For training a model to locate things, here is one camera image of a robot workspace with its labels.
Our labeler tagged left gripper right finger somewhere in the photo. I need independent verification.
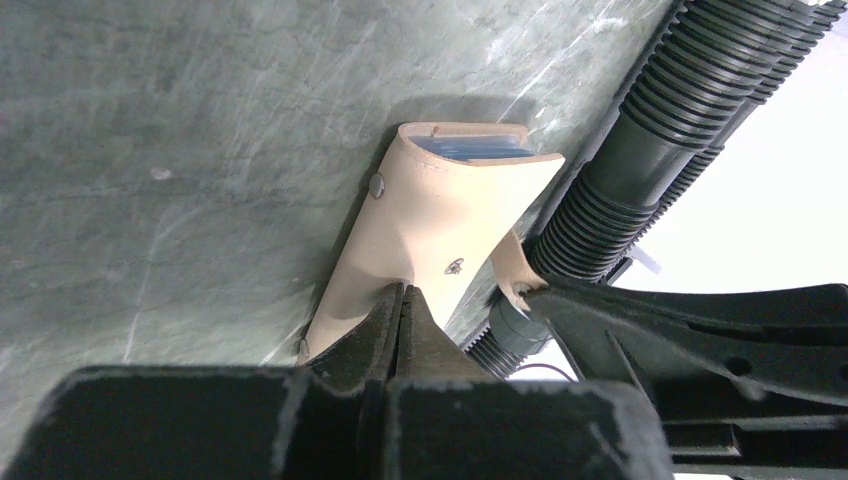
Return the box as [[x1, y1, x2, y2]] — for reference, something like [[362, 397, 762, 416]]
[[387, 284, 677, 480]]

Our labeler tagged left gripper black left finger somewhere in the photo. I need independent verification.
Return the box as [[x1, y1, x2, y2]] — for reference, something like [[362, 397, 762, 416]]
[[4, 284, 405, 479]]

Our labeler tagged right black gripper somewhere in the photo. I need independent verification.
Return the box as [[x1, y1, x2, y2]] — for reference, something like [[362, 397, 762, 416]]
[[524, 277, 847, 479]]

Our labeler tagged tan leather card holder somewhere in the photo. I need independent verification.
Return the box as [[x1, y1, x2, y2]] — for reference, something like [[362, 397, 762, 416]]
[[297, 122, 565, 364]]

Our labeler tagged right black corrugated hose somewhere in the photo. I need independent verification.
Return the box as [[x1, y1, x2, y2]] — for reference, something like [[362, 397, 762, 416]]
[[635, 0, 848, 233]]

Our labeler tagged black corrugated hose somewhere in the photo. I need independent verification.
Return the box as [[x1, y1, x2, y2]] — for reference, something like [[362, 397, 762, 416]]
[[463, 0, 836, 379], [635, 0, 848, 233]]

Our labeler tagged left black corrugated hose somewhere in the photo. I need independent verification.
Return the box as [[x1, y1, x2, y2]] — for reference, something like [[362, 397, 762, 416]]
[[463, 0, 836, 379]]

